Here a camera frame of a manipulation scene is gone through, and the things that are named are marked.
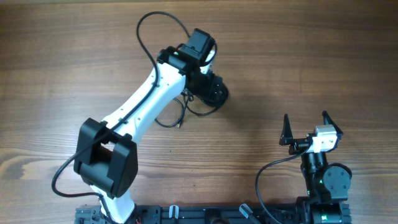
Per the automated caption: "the right camera cable black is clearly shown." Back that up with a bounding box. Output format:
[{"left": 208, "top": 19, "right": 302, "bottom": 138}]
[{"left": 254, "top": 146, "right": 308, "bottom": 224}]

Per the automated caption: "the black cable gold plug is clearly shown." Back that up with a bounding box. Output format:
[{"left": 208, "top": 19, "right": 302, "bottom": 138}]
[{"left": 154, "top": 90, "right": 220, "bottom": 128}]

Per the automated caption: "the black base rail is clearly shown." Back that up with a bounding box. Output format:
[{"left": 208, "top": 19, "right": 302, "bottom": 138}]
[{"left": 74, "top": 203, "right": 352, "bottom": 224}]

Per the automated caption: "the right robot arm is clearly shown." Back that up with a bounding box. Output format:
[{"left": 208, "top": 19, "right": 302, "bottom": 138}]
[{"left": 279, "top": 111, "right": 353, "bottom": 224}]

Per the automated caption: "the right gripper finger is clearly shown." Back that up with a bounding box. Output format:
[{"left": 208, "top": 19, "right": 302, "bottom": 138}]
[
  {"left": 279, "top": 114, "right": 294, "bottom": 146},
  {"left": 322, "top": 110, "right": 344, "bottom": 137}
]

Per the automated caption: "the left camera cable black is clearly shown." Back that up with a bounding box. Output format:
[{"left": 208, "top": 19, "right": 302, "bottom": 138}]
[{"left": 51, "top": 11, "right": 218, "bottom": 224}]

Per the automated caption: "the camera cable black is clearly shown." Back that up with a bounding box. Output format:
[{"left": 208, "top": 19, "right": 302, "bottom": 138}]
[
  {"left": 51, "top": 11, "right": 218, "bottom": 224},
  {"left": 254, "top": 146, "right": 308, "bottom": 224}
]

